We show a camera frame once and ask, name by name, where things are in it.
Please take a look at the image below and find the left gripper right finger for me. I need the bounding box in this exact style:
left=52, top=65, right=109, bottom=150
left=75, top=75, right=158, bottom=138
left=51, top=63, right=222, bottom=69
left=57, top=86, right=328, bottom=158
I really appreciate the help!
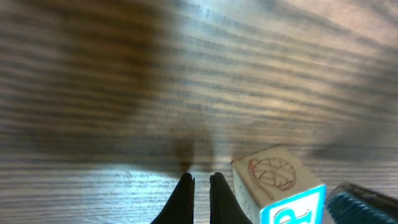
left=210, top=172, right=252, bottom=224

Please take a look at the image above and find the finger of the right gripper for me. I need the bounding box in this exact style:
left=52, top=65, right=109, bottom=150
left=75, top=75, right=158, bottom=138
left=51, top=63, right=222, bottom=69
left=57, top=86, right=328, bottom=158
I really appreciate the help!
left=325, top=182, right=397, bottom=224

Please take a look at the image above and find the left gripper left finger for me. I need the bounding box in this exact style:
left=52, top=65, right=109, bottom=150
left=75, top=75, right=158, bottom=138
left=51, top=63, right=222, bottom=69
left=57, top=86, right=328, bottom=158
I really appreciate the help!
left=151, top=173, right=195, bottom=224

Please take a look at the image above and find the yellow block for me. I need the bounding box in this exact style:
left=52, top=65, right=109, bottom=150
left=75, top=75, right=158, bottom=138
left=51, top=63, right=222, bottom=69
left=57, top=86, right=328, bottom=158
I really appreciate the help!
left=231, top=146, right=326, bottom=224

